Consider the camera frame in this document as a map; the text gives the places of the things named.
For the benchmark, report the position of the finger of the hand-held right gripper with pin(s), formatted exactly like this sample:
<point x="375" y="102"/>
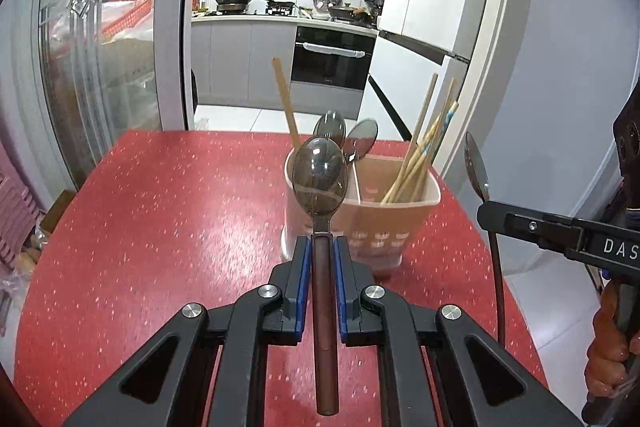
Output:
<point x="520" y="222"/>

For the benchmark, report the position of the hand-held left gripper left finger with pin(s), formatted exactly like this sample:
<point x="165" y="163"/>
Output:
<point x="301" y="277"/>

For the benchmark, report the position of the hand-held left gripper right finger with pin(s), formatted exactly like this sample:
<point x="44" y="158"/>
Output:
<point x="342" y="277"/>

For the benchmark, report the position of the beige plastic utensil holder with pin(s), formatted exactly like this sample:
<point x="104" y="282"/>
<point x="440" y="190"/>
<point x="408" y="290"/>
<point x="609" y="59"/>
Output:
<point x="385" y="222"/>

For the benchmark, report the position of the plain wooden chopstick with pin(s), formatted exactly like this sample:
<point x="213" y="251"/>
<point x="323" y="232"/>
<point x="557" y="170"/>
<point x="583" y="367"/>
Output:
<point x="285" y="102"/>
<point x="448" y="93"/>
<point x="430" y="137"/>
<point x="419" y="117"/>

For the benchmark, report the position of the person's right hand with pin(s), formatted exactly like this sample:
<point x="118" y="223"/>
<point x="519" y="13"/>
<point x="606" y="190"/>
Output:
<point x="605" y="352"/>

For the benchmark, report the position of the blue patterned chopstick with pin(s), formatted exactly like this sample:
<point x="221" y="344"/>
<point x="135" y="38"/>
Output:
<point x="447" y="117"/>

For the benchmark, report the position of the black built-in oven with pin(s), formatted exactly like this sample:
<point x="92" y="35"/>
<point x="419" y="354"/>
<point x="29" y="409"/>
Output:
<point x="330" y="67"/>

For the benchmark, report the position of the grey kitchen cabinets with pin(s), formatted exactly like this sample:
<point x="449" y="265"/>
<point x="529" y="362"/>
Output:
<point x="240" y="62"/>

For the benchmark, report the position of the cardboard box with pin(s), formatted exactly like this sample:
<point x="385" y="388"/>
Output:
<point x="57" y="207"/>

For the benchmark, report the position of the dark cooking pot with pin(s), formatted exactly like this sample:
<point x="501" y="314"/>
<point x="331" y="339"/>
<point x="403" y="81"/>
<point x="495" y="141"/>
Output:
<point x="345" y="12"/>

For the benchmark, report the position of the black frying pan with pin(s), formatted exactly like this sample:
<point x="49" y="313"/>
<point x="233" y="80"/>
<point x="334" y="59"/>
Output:
<point x="277" y="2"/>

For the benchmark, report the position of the glass door cabinet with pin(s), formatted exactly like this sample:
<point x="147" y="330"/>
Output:
<point x="100" y="82"/>

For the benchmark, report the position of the black wok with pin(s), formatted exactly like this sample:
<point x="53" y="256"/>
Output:
<point x="232" y="3"/>

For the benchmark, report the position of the pink plastic stool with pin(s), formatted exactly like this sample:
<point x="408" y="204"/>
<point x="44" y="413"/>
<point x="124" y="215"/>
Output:
<point x="15" y="217"/>

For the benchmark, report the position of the red plastic basket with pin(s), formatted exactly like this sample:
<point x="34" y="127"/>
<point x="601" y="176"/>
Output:
<point x="132" y="7"/>

